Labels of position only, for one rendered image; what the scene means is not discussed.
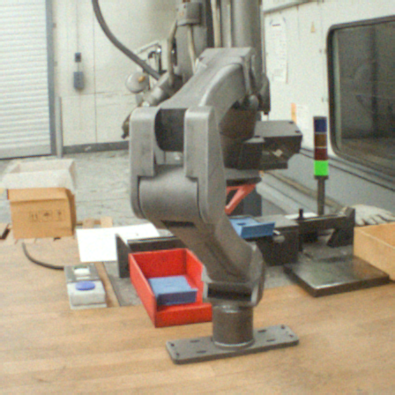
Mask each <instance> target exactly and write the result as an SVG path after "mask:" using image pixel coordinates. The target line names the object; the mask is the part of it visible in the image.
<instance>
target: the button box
mask: <svg viewBox="0 0 395 395"><path fill-rule="evenodd" d="M22 246H23V250H24V252H25V254H26V256H27V257H28V258H29V259H30V260H31V261H33V262H34V263H36V264H38V265H43V266H47V267H48V268H50V269H57V270H64V273H65V280H66V286H67V285H68V284H69V283H78V282H80V281H81V282H83V281H91V282H92V281H96V280H99V281H101V278H100V275H99V273H98V270H97V268H96V266H95V264H94V263H91V264H86V265H87V270H88V271H89V273H88V274H86V275H82V276H78V275H76V274H75V270H74V266H75V265H72V266H69V265H50V264H46V263H43V262H42V261H40V260H37V259H36V258H34V257H32V256H31V255H30V254H29V253H28V252H27V250H26V244H25V243H24V242H22Z"/></svg>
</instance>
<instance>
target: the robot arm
mask: <svg viewBox="0 0 395 395"><path fill-rule="evenodd" d="M195 72H196V73H195V74H194V76H193V77H192V78H190V79H189V81H188V82H187V83H186V84H185V85H184V86H183V88H182V89H181V90H180V91H179V92H178V93H177V94H176V95H175V96H173V97H172V98H171V99H170V100H167V101H164V102H163V103H161V104H160V105H159V106H158V107H149V108H135V109H134V110H133V111H132V113H131V115H130V143H129V183H130V207H131V210H132V212H133V214H134V215H135V216H136V218H137V219H138V220H148V221H149V222H150V223H151V224H152V225H153V227H155V228H156V229H165V230H167V231H168V232H170V233H171V234H173V235H176V236H178V237H179V238H180V239H181V240H182V241H183V242H184V243H185V244H186V245H187V246H188V247H189V248H190V250H191V251H192V252H193V253H194V254H195V256H196V257H197V258H198V259H199V261H200V262H202V263H203V264H204V268H203V273H202V279H201V280H202V281H203V282H204V283H205V285H204V291H203V297H202V298H203V303H211V304H212V333H211V335H208V336H202V337H196V338H190V339H179V340H178V339H173V340H169V341H167V342H166V349H167V351H168V355H169V357H170V358H171V360H172V362H173V363H174V365H185V364H191V363H197V362H202V361H212V360H218V359H223V358H228V357H235V356H240V355H246V354H255V353H261V352H266V351H272V350H278V349H282V348H285V347H293V346H297V345H299V337H298V336H297V334H296V333H294V332H293V331H292V330H291V329H290V328H289V327H288V325H286V324H275V325H268V326H264V327H262V328H256V329H253V325H254V307H256V306H257V305H258V304H259V302H260V301H261V299H262V298H263V292H264V288H265V274H266V268H265V262H263V259H262V256H261V253H260V252H259V250H258V248H257V245H256V244H253V245H249V244H248V242H246V241H245V240H243V239H242V238H241V237H240V236H239V234H238V233H237V231H236V230H235V228H234V226H233V224H232V223H231V221H230V220H229V218H228V216H227V213H231V212H232V210H233V209H234V208H235V207H236V205H237V204H238V203H239V202H240V201H241V200H242V199H243V198H244V197H245V196H247V195H249V194H250V192H251V191H252V190H253V189H254V188H255V187H256V184H257V183H259V180H260V176H261V175H260V173H259V171H258V170H259V169H260V165H261V160H262V155H263V150H264V149H265V150H266V151H267V152H269V153H271V154H275V156H276V157H278V158H280V159H281V160H283V161H285V162H288V161H289V160H290V159H291V158H292V156H293V155H295V154H298V153H299V152H300V150H301V146H302V140H303V136H304V135H303V134H302V132H301V131H300V130H299V128H298V127H297V125H296V124H295V122H294V120H281V121H279V120H268V121H257V112H258V111H259V110H260V109H261V107H262V105H263V103H264V101H265V98H266V96H267V94H268V92H269V90H270V87H271V82H270V81H269V79H268V77H267V76H266V75H265V73H264V72H262V71H261V65H260V61H259V58H258V55H257V52H256V50H255V49H254V48H207V49H206V50H205V51H204V52H203V53H202V54H201V55H200V56H199V57H198V58H197V60H196V62H195ZM154 135H155V138H156V142H157V146H158V147H159V148H160V149H161V151H163V152H166V153H184V164H157V160H156V156H155V151H154ZM232 189H239V190H238V191H237V193H236V194H235V196H234V198H233V199H232V201H231V202H230V204H229V205H228V206H226V201H227V194H228V192H229V191H230V190H232Z"/></svg>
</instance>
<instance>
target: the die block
mask: <svg viewBox="0 0 395 395"><path fill-rule="evenodd" d="M279 233H281V235H282V236H283V237H284V238H285V240H284V242H281V245H277V244H275V243H273V242H270V241H269V240H267V239H266V238H265V236H264V235H263V236H255V237H246V238H244V239H245V240H246V242H255V244H256V245H257V248H258V250H259V252H260V253H261V256H262V259H263V261H264V262H265V263H267V264H268V265H269V266H275V265H283V264H292V263H298V234H299V229H296V230H291V231H283V232H279Z"/></svg>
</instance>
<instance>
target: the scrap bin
mask: <svg viewBox="0 0 395 395"><path fill-rule="evenodd" d="M129 257H130V281H131V283H132V285H133V286H134V288H135V290H136V292H137V294H138V296H139V298H140V300H141V302H142V303H143V305H144V307H145V310H146V312H147V315H148V316H149V318H150V320H151V321H152V323H153V326H154V328H161V327H168V326H171V327H174V326H180V325H186V324H198V323H205V322H211V321H212V304H211V303H203V298H202V297H203V291H204V285H205V283H204V282H203V281H202V280H201V279H202V273H203V268H204V265H203V264H202V263H200V262H199V261H198V260H197V259H196V257H195V256H194V255H193V254H192V253H191V252H190V251H189V250H188V249H187V248H186V249H178V250H162V251H153V252H145V253H137V252H136V253H129ZM176 276H183V277H185V279H186V280H187V282H188V284H189V285H190V288H191V289H194V288H196V289H197V297H196V302H188V303H180V304H172V305H164V306H160V305H158V304H157V302H156V296H155V294H154V293H153V292H152V290H151V288H150V287H149V285H148V284H147V281H148V280H149V279H158V278H166V277H176Z"/></svg>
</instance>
